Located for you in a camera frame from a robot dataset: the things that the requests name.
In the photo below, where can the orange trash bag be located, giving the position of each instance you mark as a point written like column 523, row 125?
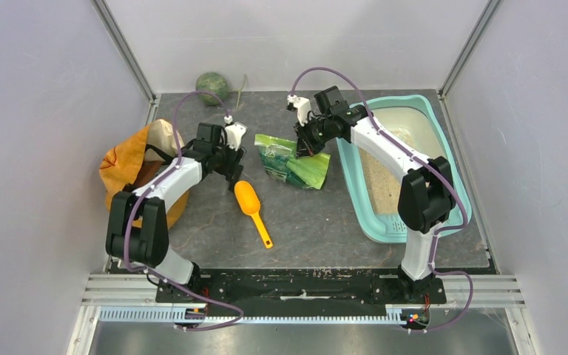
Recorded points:
column 131, row 161

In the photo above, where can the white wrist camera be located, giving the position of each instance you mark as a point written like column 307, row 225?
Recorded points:
column 301, row 106
column 234, row 132

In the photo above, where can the green ball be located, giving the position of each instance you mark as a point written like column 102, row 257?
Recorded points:
column 212, row 82

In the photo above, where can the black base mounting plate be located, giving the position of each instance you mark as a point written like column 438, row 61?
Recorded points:
column 316, row 292

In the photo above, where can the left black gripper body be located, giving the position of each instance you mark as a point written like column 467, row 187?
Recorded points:
column 225, row 165

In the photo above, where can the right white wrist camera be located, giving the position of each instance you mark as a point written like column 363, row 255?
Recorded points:
column 301, row 106

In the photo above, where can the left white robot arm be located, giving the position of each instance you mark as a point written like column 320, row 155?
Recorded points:
column 138, row 231

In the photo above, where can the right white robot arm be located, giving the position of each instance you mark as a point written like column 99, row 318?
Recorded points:
column 426, row 196

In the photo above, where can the green cat litter bag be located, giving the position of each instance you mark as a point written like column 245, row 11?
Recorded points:
column 278, row 158

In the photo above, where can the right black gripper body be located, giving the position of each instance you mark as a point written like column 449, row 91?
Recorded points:
column 313, row 135

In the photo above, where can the orange plastic scoop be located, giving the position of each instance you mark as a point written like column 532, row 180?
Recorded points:
column 250, row 205

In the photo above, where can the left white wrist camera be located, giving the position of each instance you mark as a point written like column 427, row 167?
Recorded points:
column 234, row 132

